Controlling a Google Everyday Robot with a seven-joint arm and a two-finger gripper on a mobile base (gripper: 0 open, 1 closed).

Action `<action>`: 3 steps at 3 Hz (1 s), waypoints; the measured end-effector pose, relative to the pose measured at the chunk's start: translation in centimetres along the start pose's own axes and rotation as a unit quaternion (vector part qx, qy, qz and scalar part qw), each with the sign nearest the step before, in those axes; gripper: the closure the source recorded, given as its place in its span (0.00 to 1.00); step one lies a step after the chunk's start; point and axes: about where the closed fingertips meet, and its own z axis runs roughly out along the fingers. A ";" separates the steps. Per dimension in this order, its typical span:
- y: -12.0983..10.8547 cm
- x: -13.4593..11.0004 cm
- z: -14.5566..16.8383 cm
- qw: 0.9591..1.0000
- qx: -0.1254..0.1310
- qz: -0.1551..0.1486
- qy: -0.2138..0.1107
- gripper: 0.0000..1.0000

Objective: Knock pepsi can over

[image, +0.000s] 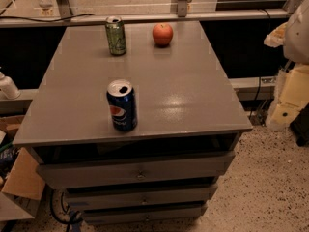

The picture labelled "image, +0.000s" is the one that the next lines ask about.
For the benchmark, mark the blue pepsi can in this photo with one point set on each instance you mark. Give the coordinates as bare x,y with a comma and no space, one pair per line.
121,99

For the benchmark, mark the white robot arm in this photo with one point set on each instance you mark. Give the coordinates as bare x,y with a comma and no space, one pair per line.
296,42

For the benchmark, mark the green soda can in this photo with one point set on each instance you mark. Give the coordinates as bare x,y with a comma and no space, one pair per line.
116,36

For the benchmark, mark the grey drawer cabinet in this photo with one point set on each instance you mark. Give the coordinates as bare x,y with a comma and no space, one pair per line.
185,103

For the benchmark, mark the red apple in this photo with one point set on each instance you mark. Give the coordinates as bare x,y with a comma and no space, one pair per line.
163,34

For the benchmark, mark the middle grey drawer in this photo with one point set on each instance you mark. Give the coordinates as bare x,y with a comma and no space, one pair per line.
135,197

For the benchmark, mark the grey drawer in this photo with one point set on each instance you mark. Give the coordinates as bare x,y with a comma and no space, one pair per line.
135,197
130,171
184,210

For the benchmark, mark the bottom grey drawer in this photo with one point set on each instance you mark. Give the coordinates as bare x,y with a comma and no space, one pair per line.
184,210

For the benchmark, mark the top grey drawer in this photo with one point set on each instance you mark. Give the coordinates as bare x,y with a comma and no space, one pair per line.
130,171

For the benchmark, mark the white plastic bottle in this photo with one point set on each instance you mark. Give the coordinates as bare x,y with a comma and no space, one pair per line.
8,87

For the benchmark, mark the brown cardboard box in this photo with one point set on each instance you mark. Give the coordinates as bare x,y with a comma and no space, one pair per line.
23,180

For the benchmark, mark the metal frame rail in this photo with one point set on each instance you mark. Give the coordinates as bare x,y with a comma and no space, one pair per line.
90,19

